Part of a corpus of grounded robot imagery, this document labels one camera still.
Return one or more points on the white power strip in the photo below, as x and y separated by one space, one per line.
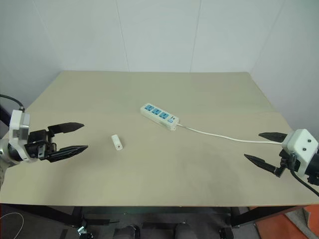
159 116

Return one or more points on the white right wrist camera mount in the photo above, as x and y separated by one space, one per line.
300 147

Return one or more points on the white plug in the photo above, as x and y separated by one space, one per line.
117 142

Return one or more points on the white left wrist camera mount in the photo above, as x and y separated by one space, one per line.
18 124

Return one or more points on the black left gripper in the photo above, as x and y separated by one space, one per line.
37 143

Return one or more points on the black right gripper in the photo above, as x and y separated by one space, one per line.
286 161

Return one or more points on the black table frame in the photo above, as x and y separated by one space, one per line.
154 211

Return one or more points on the dark rounded shape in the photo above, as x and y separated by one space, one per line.
127 232

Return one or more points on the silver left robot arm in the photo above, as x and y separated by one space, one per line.
5 159

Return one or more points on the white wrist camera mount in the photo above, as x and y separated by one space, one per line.
300 147
18 124

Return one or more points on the orange floor mat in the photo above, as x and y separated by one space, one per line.
289 224

